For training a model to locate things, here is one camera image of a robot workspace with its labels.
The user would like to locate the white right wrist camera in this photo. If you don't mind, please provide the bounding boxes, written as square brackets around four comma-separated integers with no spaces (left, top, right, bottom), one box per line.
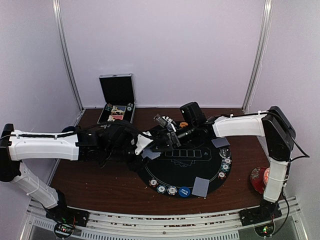
[153,114,177,132]

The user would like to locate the orange big blind button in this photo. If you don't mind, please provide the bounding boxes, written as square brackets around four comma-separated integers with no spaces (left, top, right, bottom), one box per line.
[179,121,188,128]

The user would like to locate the face-down cards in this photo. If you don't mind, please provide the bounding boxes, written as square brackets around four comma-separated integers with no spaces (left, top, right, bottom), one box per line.
[191,177,210,198]
[211,137,230,149]

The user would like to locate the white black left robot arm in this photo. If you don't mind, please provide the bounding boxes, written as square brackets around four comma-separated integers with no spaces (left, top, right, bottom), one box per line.
[0,121,156,222]

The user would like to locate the green blue 50 chip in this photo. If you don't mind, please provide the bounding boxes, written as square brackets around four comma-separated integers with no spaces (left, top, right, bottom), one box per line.
[221,163,231,173]
[156,184,167,194]

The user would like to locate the blue small blind button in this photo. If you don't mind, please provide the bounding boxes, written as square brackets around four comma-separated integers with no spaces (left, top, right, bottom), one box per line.
[178,186,191,198]

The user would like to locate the black white dealer button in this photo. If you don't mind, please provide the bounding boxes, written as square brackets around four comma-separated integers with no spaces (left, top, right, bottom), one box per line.
[219,148,232,159]

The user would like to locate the mixed chip stack in case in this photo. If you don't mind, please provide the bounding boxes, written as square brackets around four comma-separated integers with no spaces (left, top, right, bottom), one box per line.
[104,103,113,112]

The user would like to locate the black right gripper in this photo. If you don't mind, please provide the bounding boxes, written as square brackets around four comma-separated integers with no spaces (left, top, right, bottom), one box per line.
[152,121,197,152]

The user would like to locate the right metal frame post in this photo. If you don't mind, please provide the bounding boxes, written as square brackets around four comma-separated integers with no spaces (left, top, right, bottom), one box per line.
[242,0,274,113]

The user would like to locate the left metal frame post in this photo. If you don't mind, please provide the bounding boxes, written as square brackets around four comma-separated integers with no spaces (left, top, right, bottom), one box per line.
[52,0,84,111]

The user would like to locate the grey playing card deck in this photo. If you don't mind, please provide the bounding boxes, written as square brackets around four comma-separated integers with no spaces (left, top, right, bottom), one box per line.
[141,148,162,160]

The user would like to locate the blue card deck in case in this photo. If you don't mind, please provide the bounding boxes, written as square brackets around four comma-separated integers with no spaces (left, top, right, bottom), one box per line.
[111,105,127,114]

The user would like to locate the blue white 10 chip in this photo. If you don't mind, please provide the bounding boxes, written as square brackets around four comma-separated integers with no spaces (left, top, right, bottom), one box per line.
[222,158,232,165]
[167,185,178,196]

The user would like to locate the red card deck in case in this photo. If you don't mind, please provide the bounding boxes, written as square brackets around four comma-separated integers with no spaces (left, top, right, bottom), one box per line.
[107,115,124,122]

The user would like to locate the aluminium poker case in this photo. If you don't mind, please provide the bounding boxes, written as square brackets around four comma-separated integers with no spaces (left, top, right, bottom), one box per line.
[97,73,136,124]

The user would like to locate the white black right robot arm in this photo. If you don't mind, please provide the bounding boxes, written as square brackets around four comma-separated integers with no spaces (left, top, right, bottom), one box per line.
[154,101,296,221]

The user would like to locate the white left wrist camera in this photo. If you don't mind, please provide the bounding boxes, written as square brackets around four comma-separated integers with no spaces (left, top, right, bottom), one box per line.
[134,134,153,155]

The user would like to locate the metal frame post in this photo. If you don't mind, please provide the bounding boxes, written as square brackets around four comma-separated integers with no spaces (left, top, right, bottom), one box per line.
[52,0,84,111]
[242,0,274,113]

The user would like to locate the dark blue mug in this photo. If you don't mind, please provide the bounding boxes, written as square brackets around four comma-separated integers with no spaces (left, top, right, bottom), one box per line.
[61,126,76,133]

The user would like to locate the red floral plate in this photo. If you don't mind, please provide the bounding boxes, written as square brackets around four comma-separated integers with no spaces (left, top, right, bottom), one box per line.
[250,166,267,194]

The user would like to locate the green chip stack in case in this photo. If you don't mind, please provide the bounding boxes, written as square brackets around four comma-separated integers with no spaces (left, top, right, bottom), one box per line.
[126,103,134,112]

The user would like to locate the front aluminium rail base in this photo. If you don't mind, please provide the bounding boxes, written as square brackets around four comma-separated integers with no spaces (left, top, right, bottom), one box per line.
[19,196,303,240]

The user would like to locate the brown 100 chip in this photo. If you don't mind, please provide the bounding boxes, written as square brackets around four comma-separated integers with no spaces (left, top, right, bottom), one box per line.
[217,171,227,180]
[149,178,159,188]

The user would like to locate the round black poker mat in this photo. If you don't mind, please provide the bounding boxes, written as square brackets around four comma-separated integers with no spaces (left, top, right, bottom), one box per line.
[134,121,233,199]

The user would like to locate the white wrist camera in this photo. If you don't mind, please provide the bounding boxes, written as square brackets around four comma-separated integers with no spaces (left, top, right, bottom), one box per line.
[134,134,153,155]
[153,114,177,132]

